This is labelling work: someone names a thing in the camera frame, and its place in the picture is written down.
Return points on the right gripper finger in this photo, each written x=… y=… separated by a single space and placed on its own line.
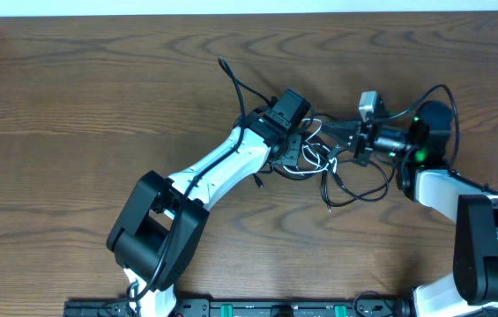
x=335 y=151
x=343 y=132

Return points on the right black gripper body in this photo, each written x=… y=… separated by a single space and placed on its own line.
x=361 y=143

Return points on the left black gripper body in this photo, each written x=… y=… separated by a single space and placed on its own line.
x=294 y=148

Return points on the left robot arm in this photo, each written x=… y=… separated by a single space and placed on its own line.
x=158 y=230

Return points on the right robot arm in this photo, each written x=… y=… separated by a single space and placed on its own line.
x=426 y=177

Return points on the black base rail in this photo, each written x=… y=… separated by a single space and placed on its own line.
x=213 y=308

